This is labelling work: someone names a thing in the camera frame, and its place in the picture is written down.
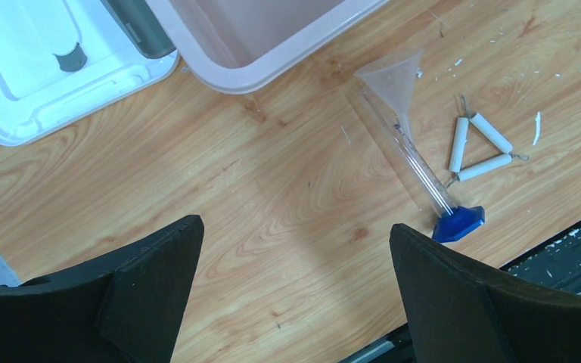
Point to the white clay triangle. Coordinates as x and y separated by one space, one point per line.
478 147

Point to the glass funnel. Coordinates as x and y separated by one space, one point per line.
392 78

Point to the white plastic lid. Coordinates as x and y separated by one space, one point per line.
61 61

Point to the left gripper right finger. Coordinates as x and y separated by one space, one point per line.
459 309

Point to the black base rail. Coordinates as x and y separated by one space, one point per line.
555 263

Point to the glass stirring rod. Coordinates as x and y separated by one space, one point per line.
385 128

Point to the white debris chip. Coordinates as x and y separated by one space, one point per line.
538 128

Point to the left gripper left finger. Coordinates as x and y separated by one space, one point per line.
123 306

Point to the pink plastic bin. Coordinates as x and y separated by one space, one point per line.
237 47

